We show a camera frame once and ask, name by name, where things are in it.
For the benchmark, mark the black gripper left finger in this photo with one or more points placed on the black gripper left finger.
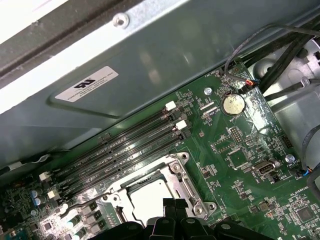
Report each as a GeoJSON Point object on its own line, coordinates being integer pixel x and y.
{"type": "Point", "coordinates": [167, 225]}

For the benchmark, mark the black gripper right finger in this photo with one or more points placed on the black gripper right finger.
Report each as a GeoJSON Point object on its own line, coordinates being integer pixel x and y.
{"type": "Point", "coordinates": [182, 225]}

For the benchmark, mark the silver CPU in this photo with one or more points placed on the silver CPU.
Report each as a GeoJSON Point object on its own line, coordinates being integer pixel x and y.
{"type": "Point", "coordinates": [147, 200]}

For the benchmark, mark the metal socket cover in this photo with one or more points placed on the metal socket cover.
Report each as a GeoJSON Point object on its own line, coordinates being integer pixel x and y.
{"type": "Point", "coordinates": [180, 182]}

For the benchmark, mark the CPU socket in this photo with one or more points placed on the CPU socket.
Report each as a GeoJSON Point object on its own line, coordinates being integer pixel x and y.
{"type": "Point", "coordinates": [178, 160]}

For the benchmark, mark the RAM slot with black latches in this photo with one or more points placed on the RAM slot with black latches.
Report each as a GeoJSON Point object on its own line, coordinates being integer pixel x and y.
{"type": "Point", "coordinates": [130, 140]}
{"type": "Point", "coordinates": [130, 164]}

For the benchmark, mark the RAM slot with white latches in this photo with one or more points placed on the RAM slot with white latches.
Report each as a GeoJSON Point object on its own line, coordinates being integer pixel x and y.
{"type": "Point", "coordinates": [130, 152]}
{"type": "Point", "coordinates": [130, 129]}

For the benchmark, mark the metal locking lever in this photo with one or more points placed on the metal locking lever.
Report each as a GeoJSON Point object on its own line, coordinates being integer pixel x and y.
{"type": "Point", "coordinates": [77, 205]}

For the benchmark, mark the green motherboard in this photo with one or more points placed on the green motherboard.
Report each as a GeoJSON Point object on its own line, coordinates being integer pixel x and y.
{"type": "Point", "coordinates": [217, 190]}

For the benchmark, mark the metal internal USB port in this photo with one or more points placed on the metal internal USB port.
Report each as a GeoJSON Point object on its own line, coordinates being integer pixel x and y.
{"type": "Point", "coordinates": [265, 170]}

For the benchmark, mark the round coin cell battery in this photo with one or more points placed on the round coin cell battery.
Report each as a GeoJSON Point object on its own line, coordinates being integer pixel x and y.
{"type": "Point", "coordinates": [233, 105]}

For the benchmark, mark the silver metal drive cage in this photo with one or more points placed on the silver metal drive cage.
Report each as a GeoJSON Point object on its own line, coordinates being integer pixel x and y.
{"type": "Point", "coordinates": [295, 112]}

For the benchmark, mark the white label sticker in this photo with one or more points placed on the white label sticker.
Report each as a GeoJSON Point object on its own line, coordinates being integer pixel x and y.
{"type": "Point", "coordinates": [86, 83]}

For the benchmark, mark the black and silver PC case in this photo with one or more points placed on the black and silver PC case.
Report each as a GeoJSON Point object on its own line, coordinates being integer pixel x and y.
{"type": "Point", "coordinates": [150, 62]}

